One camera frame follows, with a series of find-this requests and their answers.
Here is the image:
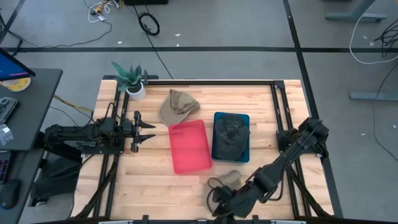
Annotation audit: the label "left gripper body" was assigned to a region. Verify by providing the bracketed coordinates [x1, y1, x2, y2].
[121, 111, 141, 153]

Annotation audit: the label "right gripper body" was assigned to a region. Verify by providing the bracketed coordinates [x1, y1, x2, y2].
[217, 183, 261, 218]

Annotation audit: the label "beige cap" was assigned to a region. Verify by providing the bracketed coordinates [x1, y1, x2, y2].
[158, 89, 201, 127]
[203, 170, 244, 214]

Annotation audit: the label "grey towel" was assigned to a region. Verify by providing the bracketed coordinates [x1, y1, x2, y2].
[213, 139, 246, 162]

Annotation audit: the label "dark grey cap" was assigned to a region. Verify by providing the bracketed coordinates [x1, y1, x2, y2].
[214, 113, 251, 150]

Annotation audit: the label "green plant in white pot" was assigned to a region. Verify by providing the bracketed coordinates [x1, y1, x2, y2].
[111, 61, 149, 101]

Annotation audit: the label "blue plastic tray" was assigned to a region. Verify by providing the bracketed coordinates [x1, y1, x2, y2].
[211, 111, 251, 164]

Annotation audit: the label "red plastic tray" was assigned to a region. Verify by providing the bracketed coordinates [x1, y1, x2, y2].
[168, 119, 214, 175]

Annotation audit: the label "black chair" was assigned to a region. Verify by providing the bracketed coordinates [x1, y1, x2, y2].
[30, 155, 82, 202]

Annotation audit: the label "black desk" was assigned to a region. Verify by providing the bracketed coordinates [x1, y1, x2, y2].
[0, 68, 63, 224]

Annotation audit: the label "yellow wipes canister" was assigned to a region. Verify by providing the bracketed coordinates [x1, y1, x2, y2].
[0, 77, 32, 93]

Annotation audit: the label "grey keyboard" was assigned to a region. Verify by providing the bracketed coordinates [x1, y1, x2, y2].
[0, 96, 19, 125]

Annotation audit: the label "clear plastic package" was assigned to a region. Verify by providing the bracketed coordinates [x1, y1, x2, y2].
[0, 123, 15, 146]

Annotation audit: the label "black floor box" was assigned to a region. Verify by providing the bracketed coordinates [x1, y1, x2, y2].
[123, 0, 169, 6]

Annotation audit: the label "black keyboard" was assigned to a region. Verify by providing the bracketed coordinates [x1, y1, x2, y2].
[0, 151, 12, 184]

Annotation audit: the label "monitor with blue screen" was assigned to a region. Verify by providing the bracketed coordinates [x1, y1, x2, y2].
[0, 47, 37, 82]

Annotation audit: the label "black computer mouse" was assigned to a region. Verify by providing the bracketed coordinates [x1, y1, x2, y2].
[0, 179, 22, 210]

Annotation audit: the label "grey table foot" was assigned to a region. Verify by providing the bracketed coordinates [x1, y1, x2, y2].
[325, 0, 388, 23]
[349, 83, 398, 102]

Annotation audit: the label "silver metal bracket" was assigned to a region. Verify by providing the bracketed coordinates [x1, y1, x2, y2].
[98, 219, 134, 224]
[270, 219, 307, 224]

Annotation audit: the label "yellow and black cable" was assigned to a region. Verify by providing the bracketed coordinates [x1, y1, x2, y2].
[53, 95, 94, 114]

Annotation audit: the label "black cable bundle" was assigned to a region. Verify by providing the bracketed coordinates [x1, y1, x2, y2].
[285, 164, 332, 218]
[74, 154, 121, 218]

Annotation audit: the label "black aluminium table frame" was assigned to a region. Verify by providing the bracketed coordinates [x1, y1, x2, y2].
[71, 74, 345, 224]

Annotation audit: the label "thin black floor cable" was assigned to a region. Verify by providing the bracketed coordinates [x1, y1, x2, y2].
[0, 21, 113, 50]

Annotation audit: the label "coiled black floor cable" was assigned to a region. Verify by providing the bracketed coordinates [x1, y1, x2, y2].
[132, 4, 174, 80]

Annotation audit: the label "white and yellow cable bundle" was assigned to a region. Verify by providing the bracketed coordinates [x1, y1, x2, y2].
[82, 0, 122, 24]

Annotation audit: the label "white floor cable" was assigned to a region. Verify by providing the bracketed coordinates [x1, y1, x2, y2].
[349, 12, 398, 65]

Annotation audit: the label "tangled black cables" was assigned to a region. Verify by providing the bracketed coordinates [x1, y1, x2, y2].
[374, 18, 398, 58]

